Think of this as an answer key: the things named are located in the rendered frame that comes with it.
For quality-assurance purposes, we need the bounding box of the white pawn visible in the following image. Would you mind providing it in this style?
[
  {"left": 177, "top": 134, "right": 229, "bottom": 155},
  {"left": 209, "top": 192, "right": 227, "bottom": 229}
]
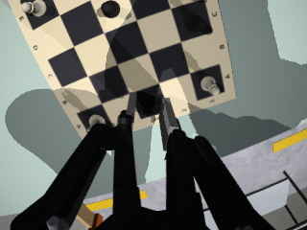
[
  {"left": 21, "top": 0, "right": 47, "bottom": 16},
  {"left": 201, "top": 76, "right": 220, "bottom": 96}
]

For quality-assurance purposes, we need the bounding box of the chess board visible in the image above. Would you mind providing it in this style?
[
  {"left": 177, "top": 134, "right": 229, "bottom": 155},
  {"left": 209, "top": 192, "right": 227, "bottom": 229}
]
[{"left": 8, "top": 0, "right": 236, "bottom": 139}]

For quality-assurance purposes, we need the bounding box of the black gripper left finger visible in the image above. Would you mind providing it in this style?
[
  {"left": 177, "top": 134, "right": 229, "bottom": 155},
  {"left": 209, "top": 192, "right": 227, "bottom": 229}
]
[{"left": 11, "top": 92, "right": 145, "bottom": 230}]

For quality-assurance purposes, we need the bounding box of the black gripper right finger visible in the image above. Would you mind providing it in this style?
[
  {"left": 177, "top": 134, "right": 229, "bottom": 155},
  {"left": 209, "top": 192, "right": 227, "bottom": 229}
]
[{"left": 158, "top": 97, "right": 275, "bottom": 230}]

